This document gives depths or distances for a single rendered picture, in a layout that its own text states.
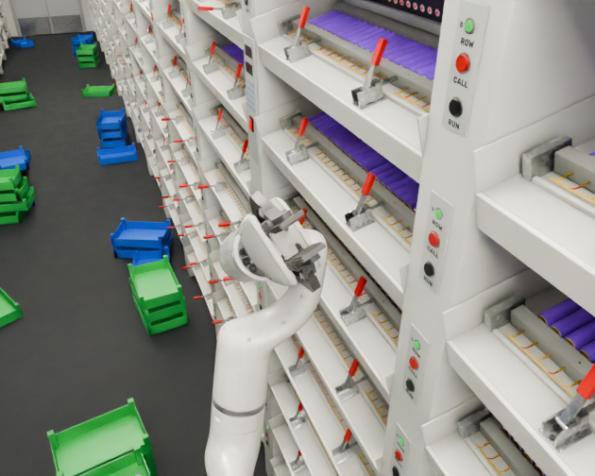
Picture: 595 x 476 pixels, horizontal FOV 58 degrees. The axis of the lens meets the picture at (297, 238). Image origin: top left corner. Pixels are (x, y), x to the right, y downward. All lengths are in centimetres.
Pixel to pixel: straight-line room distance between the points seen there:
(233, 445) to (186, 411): 145
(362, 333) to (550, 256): 51
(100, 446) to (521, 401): 172
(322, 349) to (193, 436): 118
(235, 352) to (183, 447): 146
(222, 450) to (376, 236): 43
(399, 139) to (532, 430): 35
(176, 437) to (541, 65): 201
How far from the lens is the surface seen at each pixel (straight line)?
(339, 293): 104
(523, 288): 71
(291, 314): 83
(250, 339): 84
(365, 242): 83
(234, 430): 92
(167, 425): 236
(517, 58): 54
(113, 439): 216
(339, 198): 94
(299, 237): 63
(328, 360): 119
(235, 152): 163
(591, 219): 54
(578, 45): 59
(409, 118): 73
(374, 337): 95
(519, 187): 58
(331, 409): 135
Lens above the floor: 181
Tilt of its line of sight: 33 degrees down
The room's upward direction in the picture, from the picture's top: straight up
